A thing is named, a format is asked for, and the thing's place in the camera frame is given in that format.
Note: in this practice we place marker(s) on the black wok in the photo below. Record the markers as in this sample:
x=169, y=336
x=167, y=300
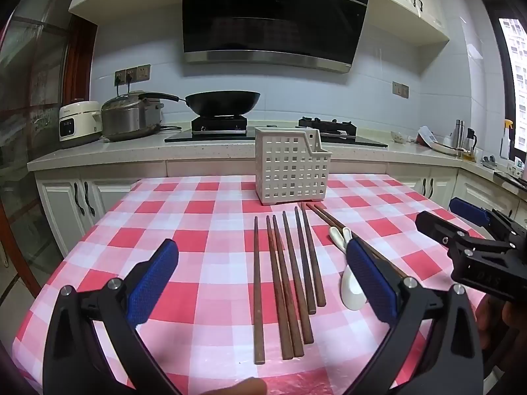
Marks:
x=224, y=103

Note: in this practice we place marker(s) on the clear spray bottle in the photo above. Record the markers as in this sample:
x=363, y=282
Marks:
x=506, y=142

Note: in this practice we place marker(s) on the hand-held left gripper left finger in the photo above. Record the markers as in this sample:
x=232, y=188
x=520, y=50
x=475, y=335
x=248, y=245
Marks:
x=152, y=284

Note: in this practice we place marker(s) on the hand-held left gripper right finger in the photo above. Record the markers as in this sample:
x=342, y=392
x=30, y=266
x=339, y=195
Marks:
x=370, y=279

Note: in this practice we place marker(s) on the stainless steel thermos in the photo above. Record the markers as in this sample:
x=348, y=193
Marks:
x=457, y=133

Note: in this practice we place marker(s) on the person's right hand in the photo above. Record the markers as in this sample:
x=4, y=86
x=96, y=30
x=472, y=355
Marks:
x=492, y=317

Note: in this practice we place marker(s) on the silver pressure cooker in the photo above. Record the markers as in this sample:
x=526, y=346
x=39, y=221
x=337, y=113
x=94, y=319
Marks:
x=127, y=117

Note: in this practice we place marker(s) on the white plate with utensils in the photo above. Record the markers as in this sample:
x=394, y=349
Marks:
x=444, y=148

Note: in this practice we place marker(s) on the black glass cooktop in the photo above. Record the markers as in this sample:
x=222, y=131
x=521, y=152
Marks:
x=370, y=142

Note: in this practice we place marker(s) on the small patterned ceramic bowl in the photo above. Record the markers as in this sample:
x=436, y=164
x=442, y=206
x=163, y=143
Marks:
x=397, y=136

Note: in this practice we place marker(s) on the black burner grate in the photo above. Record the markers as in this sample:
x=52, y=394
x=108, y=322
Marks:
x=218, y=125
x=327, y=125

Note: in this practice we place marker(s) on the red white food packet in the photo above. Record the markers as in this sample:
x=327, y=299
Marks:
x=426, y=135

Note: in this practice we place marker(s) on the white rice cooker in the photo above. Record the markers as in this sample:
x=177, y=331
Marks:
x=78, y=123

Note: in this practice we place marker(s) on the wooden framed glass door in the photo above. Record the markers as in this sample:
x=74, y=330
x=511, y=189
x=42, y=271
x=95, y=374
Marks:
x=33, y=90

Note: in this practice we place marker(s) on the beige double wall switch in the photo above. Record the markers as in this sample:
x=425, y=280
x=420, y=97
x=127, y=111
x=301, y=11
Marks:
x=400, y=90

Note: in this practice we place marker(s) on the person's left hand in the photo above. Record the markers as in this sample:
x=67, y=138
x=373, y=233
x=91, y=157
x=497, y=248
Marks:
x=243, y=387

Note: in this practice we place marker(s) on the white perforated utensil basket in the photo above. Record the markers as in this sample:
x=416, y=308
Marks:
x=288, y=173

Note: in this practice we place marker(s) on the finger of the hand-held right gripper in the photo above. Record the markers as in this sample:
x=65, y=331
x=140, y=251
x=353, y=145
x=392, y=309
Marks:
x=469, y=212
x=440, y=230

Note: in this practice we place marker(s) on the red white checkered tablecloth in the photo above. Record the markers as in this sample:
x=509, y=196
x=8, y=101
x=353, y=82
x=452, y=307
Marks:
x=185, y=255

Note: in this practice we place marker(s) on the white ceramic spoon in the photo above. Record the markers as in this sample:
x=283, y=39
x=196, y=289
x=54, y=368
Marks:
x=353, y=292
x=336, y=238

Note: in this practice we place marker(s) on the beige wall socket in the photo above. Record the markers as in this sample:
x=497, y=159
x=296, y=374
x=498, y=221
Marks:
x=120, y=77
x=144, y=72
x=131, y=75

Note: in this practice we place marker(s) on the dark framed window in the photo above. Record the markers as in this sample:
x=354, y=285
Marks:
x=519, y=70

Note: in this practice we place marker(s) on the black glass range hood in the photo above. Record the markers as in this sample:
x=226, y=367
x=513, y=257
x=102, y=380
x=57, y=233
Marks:
x=271, y=12

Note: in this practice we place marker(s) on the speckled stone kitchen countertop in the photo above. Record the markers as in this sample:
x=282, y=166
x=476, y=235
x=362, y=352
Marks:
x=103, y=152

